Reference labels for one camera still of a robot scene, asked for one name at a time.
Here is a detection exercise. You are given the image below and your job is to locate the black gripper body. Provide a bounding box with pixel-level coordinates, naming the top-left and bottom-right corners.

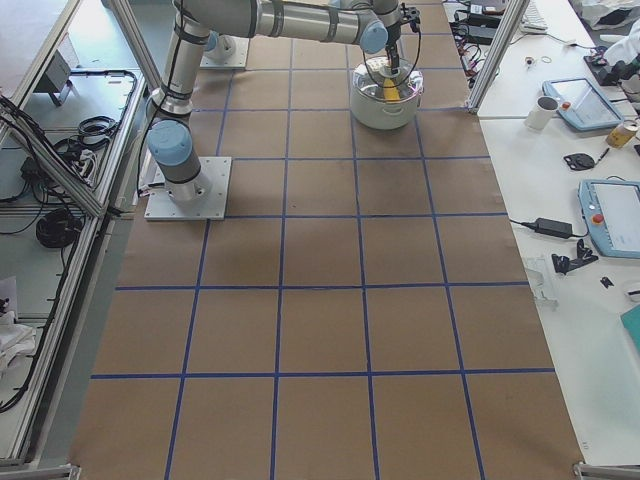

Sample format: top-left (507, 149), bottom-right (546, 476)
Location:
top-left (396, 3), bottom-right (420, 33)

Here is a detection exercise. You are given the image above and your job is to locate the yellow corn cob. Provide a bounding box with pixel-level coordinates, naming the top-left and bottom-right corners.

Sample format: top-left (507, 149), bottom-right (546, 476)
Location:
top-left (383, 78), bottom-right (401, 102)

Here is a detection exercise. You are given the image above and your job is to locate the pale green cooking pot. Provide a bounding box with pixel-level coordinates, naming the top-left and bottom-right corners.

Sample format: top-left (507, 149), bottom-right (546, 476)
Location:
top-left (350, 56), bottom-right (424, 130)

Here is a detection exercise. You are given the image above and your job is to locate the black power brick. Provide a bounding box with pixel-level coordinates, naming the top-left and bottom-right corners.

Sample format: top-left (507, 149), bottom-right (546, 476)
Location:
top-left (464, 24), bottom-right (497, 45)

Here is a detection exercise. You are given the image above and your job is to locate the white mug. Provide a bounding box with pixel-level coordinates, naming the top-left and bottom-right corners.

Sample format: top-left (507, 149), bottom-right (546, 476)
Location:
top-left (524, 95), bottom-right (559, 131)

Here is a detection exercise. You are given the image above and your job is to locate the blue teach pendant far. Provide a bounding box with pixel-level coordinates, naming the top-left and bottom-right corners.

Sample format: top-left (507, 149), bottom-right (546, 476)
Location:
top-left (542, 78), bottom-right (624, 131)

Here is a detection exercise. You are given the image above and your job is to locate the blue teach pendant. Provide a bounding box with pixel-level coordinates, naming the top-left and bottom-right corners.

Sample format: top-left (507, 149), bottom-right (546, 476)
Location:
top-left (542, 78), bottom-right (624, 131)
top-left (578, 180), bottom-right (639, 259)

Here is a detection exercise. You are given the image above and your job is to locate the black power adapter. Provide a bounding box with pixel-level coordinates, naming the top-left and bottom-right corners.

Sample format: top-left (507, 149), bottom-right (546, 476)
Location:
top-left (534, 217), bottom-right (573, 239)

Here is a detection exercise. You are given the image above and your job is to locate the blue teach pendant near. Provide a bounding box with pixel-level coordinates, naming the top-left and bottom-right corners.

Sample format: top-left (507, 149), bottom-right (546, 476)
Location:
top-left (578, 180), bottom-right (639, 259)

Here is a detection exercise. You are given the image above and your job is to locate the aluminium frame post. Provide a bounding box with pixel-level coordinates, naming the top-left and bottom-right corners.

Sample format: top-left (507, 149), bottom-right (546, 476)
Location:
top-left (466, 0), bottom-right (529, 113)

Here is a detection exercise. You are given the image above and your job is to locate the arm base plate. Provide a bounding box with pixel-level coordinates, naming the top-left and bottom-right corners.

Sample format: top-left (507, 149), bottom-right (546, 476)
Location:
top-left (200, 32), bottom-right (250, 70)
top-left (144, 157), bottom-right (232, 221)

